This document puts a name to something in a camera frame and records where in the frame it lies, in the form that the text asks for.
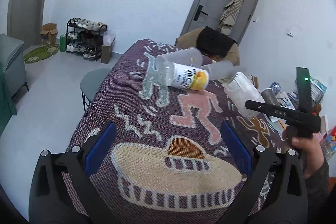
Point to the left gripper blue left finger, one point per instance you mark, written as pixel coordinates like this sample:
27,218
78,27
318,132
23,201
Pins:
99,149

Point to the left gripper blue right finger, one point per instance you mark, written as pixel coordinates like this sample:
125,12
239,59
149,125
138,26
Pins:
234,142

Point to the white clear plastic cup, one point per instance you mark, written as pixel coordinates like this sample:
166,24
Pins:
239,89

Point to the grey paper coffee cup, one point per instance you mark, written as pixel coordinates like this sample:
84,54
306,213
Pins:
269,97

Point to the frosted plastic cup right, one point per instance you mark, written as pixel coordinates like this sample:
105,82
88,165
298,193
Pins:
219,70

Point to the frosted plastic cup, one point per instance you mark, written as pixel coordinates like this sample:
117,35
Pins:
191,57
219,70

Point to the frosted plastic cup left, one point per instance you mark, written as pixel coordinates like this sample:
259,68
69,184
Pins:
191,57

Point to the person's right hand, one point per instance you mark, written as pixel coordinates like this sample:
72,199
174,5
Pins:
314,157

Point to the brown plush toy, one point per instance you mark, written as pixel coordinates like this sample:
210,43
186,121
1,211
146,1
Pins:
317,109

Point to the blue soda can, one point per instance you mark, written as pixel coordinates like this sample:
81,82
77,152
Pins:
275,88

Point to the patterned woven table cloth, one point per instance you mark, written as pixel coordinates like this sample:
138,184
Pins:
168,163

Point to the grey round stool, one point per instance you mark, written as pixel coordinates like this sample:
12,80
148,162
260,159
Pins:
90,84

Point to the tan chair with black garment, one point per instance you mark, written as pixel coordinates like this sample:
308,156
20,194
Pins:
211,43

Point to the brown paper bag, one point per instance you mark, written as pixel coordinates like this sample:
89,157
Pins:
106,54

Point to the green floor mat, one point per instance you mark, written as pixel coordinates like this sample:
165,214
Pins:
41,53

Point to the grey sofa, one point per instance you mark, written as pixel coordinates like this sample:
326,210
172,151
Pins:
12,63

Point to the black shoe rack with shoes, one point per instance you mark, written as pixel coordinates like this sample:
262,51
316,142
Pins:
85,38

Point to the plaid scarf on door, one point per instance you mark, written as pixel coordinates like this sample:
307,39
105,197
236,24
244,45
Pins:
229,16

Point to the cardboard box on floor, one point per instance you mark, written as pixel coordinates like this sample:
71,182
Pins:
48,34

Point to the black wire wall basket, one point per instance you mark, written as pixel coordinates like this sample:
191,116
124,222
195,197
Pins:
318,90

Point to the black door handle lock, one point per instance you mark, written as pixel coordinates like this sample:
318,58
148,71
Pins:
199,12

